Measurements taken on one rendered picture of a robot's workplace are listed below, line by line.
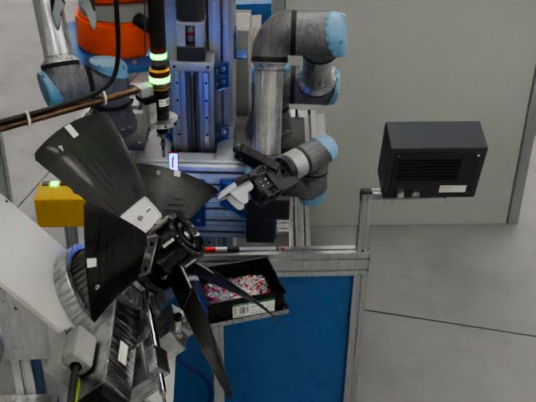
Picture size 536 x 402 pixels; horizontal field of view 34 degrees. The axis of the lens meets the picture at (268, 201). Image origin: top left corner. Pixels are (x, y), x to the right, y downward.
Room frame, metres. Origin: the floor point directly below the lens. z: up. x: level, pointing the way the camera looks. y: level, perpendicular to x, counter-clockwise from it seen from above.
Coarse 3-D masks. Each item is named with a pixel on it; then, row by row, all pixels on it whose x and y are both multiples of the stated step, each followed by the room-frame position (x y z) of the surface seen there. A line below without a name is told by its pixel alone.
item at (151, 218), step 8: (144, 200) 1.68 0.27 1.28; (136, 208) 1.66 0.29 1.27; (144, 208) 1.66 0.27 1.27; (152, 208) 1.67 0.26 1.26; (120, 216) 1.63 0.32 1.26; (128, 216) 1.64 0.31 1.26; (136, 216) 1.65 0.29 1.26; (144, 216) 1.65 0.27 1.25; (152, 216) 1.66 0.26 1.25; (160, 216) 1.66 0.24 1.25; (136, 224) 1.63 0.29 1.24; (144, 224) 1.64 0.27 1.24; (152, 224) 1.64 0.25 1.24
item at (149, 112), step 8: (144, 88) 1.68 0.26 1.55; (152, 88) 1.69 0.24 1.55; (136, 96) 1.70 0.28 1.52; (144, 96) 1.68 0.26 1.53; (152, 96) 1.69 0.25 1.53; (144, 104) 1.67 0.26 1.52; (152, 104) 1.69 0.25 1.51; (144, 112) 1.70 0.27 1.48; (152, 112) 1.69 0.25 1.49; (152, 120) 1.69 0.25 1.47; (160, 120) 1.70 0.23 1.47; (168, 120) 1.70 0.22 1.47; (176, 120) 1.71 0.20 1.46; (160, 128) 1.68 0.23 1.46
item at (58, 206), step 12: (48, 192) 2.04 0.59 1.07; (60, 192) 2.04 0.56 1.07; (72, 192) 2.05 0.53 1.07; (36, 204) 2.01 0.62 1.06; (48, 204) 2.01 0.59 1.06; (60, 204) 2.01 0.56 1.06; (72, 204) 2.01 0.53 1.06; (84, 204) 2.01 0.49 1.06; (36, 216) 2.01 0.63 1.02; (48, 216) 2.01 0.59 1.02; (60, 216) 2.01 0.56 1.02; (72, 216) 2.01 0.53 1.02
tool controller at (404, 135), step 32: (384, 128) 2.14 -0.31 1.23; (416, 128) 2.12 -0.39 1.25; (448, 128) 2.12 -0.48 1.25; (480, 128) 2.13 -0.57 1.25; (384, 160) 2.10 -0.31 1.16; (416, 160) 2.05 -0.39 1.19; (448, 160) 2.06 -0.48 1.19; (480, 160) 2.07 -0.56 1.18; (384, 192) 2.08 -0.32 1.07; (416, 192) 2.06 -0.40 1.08; (448, 192) 2.09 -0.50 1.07
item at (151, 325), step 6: (144, 294) 1.54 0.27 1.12; (150, 306) 1.51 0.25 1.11; (150, 312) 1.49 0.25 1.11; (150, 318) 1.47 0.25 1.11; (150, 324) 1.46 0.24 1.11; (150, 330) 1.44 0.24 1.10; (150, 336) 1.43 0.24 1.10; (156, 336) 1.43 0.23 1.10; (150, 342) 1.41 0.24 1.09; (156, 342) 1.41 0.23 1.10; (156, 372) 1.34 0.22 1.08; (162, 372) 1.34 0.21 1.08; (162, 378) 1.33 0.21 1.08; (162, 384) 1.31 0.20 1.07; (162, 390) 1.30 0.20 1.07; (162, 396) 1.29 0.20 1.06
